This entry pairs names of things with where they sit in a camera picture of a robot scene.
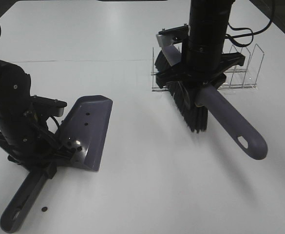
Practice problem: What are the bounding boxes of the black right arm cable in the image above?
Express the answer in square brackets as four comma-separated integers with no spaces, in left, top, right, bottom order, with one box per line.
[224,0,276,48]

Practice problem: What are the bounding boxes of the pile of coffee beans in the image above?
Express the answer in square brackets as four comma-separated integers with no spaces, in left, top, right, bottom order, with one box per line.
[66,112,91,153]

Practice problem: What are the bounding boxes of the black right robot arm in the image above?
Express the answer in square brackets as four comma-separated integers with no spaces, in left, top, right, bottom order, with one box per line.
[155,0,245,88]

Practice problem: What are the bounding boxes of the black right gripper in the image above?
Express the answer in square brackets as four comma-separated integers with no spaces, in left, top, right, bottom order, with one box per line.
[155,52,245,88]

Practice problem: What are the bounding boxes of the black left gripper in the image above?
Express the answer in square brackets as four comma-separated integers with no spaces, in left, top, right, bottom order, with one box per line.
[0,132,72,179]

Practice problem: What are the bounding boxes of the chrome wire dish rack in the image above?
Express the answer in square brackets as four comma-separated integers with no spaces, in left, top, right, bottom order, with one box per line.
[151,43,265,92]

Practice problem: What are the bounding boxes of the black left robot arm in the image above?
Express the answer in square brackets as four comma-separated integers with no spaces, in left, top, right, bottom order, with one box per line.
[0,60,67,178]

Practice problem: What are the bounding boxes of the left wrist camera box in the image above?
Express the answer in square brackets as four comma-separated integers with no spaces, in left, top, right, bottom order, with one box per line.
[31,96,67,117]

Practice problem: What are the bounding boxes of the dark purple plastic dustpan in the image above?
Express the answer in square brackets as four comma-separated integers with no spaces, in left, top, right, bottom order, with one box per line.
[0,95,113,234]

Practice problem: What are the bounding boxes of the purple hand brush black bristles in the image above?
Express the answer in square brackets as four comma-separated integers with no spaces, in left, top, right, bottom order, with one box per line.
[154,45,268,160]

